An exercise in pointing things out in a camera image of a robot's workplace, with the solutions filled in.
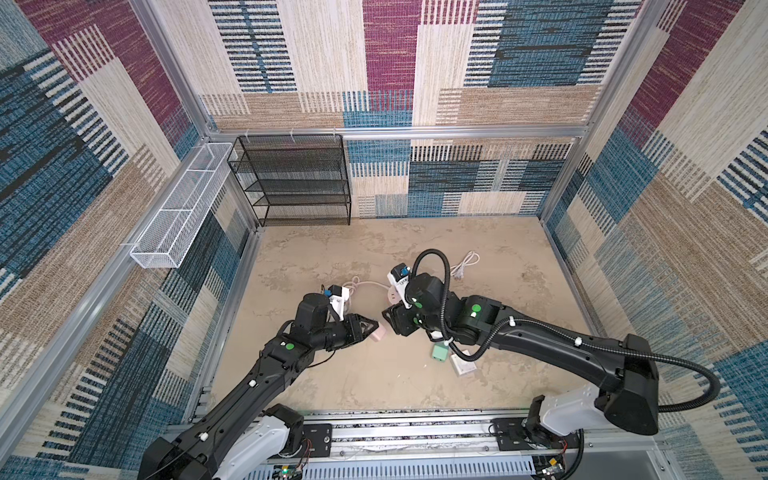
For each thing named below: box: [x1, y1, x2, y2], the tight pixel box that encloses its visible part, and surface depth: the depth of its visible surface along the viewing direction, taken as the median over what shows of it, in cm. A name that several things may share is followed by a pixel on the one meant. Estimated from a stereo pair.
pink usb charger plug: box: [370, 326, 387, 342], surface depth 76 cm
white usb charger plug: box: [451, 350, 477, 376], surface depth 84 cm
